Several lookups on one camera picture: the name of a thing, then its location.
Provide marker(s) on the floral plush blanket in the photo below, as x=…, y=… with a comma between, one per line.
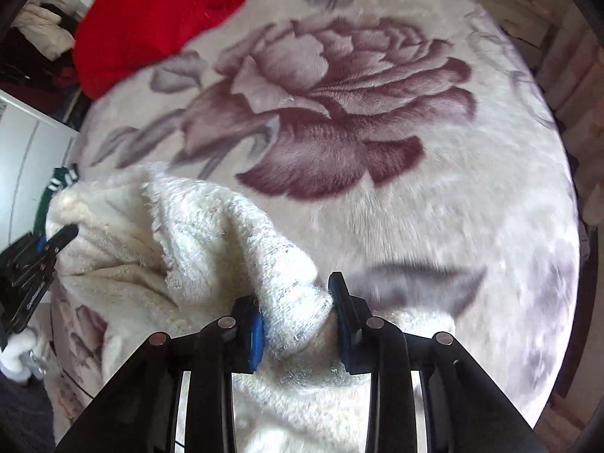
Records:
x=377, y=151

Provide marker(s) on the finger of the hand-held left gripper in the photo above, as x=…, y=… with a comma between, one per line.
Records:
x=61, y=238

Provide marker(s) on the white sliding wardrobe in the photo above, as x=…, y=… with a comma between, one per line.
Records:
x=28, y=165

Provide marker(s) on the red quilt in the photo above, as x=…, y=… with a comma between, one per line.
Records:
x=155, y=19

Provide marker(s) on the white fuzzy jacket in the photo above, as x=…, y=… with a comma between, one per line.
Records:
x=198, y=245

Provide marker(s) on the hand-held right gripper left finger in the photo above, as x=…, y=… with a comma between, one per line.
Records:
x=255, y=335

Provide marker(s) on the black hanging clothes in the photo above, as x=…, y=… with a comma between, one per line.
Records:
x=28, y=71

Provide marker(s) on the beige hanging coat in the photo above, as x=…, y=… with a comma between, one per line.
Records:
x=45, y=28

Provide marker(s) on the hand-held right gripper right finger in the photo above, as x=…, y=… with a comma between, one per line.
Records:
x=343, y=335

